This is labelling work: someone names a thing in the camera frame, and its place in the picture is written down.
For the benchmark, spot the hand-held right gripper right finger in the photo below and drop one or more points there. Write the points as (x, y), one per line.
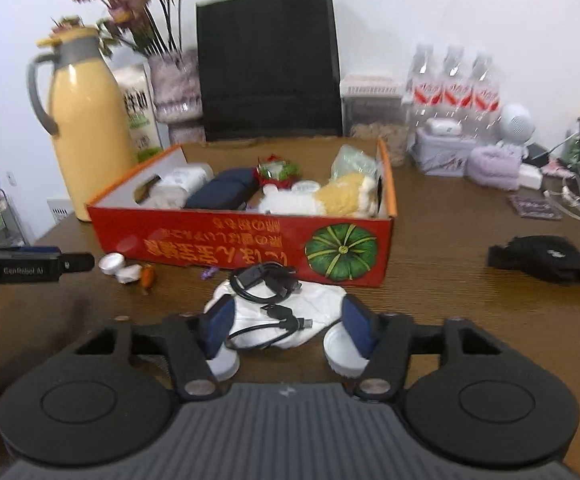
(357, 322)

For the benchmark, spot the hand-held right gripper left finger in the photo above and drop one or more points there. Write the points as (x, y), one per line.
(220, 325)

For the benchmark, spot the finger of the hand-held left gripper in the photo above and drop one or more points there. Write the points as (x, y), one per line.
(77, 263)

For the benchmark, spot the white plastic lid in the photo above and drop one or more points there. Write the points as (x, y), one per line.
(340, 355)
(226, 367)

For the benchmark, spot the white cloth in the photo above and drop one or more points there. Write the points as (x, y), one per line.
(315, 305)

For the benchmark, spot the white wrapper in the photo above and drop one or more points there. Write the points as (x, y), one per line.
(130, 275)

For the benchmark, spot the small orange carrot toy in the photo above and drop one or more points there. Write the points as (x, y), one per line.
(147, 277)

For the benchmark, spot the red cardboard box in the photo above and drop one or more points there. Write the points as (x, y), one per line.
(250, 245)

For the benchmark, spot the yellow white plush toy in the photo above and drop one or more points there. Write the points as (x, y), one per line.
(340, 195)

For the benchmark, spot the navy blue pouch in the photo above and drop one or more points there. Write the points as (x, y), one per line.
(220, 190)

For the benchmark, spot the red green snack packet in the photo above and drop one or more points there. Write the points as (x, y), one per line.
(276, 170)

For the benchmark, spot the small purple wrapper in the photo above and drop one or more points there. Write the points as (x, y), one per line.
(209, 273)

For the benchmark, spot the yellow thermos jug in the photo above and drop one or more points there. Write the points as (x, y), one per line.
(90, 135)

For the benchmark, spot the white tissue roll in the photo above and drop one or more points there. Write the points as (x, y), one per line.
(182, 182)

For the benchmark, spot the small white jar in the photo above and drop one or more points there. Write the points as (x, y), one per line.
(305, 187)

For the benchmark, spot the white green milk carton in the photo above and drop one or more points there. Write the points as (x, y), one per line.
(140, 115)

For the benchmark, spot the green clear plastic bag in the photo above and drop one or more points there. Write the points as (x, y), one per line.
(355, 160)

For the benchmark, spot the white tin box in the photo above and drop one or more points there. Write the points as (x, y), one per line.
(440, 157)

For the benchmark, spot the black glove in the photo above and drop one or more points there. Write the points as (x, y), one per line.
(545, 257)

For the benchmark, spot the purple knitted vase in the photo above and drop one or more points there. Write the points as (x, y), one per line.
(175, 85)

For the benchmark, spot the purple fluffy cloth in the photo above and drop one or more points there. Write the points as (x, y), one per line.
(495, 167)

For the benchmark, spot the purple square coaster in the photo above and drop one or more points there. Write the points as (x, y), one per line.
(535, 207)

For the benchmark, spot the clear storage container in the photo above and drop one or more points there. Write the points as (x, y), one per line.
(375, 110)

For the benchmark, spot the white earbuds case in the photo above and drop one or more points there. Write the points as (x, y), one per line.
(444, 127)

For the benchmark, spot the white charger plug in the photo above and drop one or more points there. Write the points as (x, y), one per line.
(531, 177)

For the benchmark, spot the white round speaker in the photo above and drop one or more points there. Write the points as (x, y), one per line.
(516, 122)

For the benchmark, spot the artificial flower bouquet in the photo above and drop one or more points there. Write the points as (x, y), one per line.
(130, 0)

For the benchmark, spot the black paper bag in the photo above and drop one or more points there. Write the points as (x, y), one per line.
(270, 60)

